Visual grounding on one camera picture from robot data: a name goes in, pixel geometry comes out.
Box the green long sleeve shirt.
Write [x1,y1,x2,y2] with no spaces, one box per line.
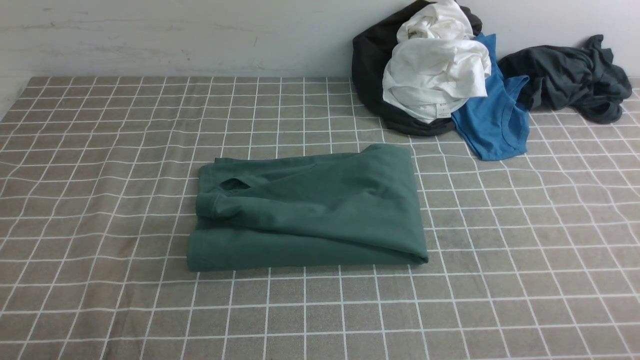
[186,143,429,272]

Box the black garment under white shirt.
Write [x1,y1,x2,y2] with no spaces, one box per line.
[351,0,483,137]

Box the white shirt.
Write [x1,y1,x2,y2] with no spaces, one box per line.
[382,0,492,124]

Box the blue shirt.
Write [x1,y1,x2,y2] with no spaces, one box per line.
[452,33,530,161]

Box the dark grey crumpled shirt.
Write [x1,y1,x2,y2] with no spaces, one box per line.
[498,34,633,125]

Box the grey checkered tablecloth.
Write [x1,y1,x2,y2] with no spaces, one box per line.
[0,77,640,360]

